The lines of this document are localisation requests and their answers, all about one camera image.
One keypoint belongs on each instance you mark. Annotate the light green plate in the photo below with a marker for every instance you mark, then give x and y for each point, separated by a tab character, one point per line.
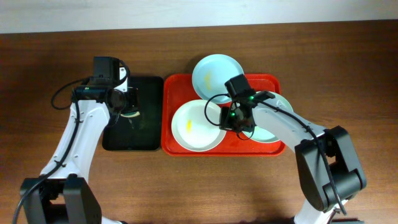
263	136

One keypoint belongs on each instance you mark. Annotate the green yellow sponge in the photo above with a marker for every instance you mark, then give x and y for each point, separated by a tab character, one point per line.
130	115

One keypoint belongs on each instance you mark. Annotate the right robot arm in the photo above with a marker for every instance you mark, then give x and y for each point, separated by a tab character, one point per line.
329	169

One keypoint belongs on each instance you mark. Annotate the white plate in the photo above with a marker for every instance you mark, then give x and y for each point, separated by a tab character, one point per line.
191	129

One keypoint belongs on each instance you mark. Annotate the light blue plate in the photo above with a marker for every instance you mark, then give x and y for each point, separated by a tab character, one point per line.
211	73

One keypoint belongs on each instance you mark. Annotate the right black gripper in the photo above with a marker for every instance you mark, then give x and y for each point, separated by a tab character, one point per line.
227	124

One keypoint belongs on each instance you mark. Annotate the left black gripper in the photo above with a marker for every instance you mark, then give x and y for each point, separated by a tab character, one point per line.
131	101

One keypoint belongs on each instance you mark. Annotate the red plastic tray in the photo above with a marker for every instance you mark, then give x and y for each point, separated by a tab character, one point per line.
178	89

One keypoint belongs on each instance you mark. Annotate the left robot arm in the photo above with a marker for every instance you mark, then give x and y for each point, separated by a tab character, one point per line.
61	194

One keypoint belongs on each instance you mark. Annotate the black plastic tray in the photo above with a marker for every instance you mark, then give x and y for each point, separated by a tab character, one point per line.
142	132

